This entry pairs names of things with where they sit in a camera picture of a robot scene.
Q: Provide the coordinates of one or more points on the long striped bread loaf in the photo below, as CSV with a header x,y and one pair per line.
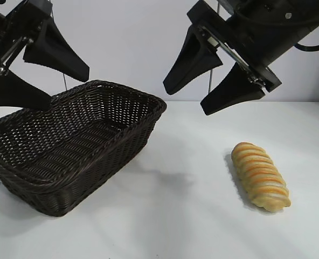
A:
x,y
259,178

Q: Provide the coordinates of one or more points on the thin grey vertical rod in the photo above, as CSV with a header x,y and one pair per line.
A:
x,y
65,82
210,81

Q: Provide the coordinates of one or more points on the dark brown wicker basket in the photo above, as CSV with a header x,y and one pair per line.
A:
x,y
68,162

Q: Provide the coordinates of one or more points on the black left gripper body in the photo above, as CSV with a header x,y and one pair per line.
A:
x,y
16,29

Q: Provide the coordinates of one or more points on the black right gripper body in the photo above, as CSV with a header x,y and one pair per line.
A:
x,y
251,35

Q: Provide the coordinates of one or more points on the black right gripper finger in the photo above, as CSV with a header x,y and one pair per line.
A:
x,y
235,94
191,64

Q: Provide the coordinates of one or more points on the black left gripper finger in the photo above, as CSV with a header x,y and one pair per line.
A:
x,y
11,91
57,54

